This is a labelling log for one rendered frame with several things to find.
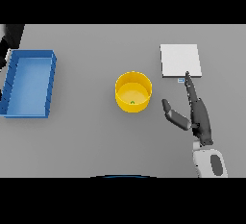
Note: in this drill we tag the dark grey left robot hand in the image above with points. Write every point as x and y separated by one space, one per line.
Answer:
13 35

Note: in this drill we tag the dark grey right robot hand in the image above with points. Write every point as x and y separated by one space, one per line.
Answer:
201 122

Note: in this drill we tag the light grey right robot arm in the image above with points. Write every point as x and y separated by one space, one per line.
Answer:
205 165

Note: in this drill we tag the pale square measuring scale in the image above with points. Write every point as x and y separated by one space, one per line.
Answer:
179 59

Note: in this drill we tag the green nut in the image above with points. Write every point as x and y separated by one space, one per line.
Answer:
132 102

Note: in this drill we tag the yellow bowl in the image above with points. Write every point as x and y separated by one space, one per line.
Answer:
123 103

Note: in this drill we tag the blue plastic tray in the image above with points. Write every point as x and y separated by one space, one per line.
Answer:
30 83

